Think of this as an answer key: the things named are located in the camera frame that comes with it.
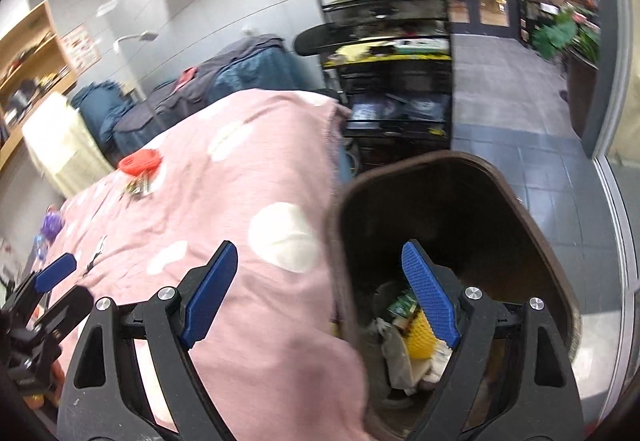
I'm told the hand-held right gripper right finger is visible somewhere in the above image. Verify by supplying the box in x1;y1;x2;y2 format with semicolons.
400;240;586;441

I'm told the potted plant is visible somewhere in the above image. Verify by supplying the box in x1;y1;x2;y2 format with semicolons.
531;6;601;136

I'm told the wall poster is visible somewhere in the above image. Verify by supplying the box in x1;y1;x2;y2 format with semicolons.
60;22;102;70

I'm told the dark brown trash bin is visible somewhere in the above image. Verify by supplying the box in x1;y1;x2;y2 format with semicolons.
325;152;583;441

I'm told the yellow foam net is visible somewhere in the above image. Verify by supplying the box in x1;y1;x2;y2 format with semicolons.
404;308;441;362

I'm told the black utility cart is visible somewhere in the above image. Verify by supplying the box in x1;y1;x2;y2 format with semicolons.
315;0;453;156

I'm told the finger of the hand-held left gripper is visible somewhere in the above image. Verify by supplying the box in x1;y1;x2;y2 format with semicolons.
7;252;78;318
30;285;95;352

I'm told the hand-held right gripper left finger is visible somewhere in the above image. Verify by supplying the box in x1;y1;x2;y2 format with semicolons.
56;241;239;441

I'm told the yellow paper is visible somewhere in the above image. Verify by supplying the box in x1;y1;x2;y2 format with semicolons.
335;43;396;60

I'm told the green packet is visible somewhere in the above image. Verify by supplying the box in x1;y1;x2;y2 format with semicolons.
387;288;418;319

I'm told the white tissue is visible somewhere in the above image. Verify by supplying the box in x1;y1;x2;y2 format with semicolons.
375;318;416;394

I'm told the white gooseneck lamp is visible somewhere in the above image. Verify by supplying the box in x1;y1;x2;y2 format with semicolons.
114;32;160;94

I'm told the orange foam net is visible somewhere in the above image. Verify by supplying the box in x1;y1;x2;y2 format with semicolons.
118;148;163;176

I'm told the purple plastic toy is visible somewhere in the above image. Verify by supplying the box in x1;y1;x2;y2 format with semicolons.
32;212;66;262

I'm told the grey blanket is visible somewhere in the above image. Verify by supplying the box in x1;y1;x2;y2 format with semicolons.
112;35;286;142

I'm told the pink dotted blanket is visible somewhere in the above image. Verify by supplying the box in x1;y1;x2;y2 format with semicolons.
32;90;386;441

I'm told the wooden bookcase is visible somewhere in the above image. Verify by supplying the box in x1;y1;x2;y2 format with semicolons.
0;0;78;172

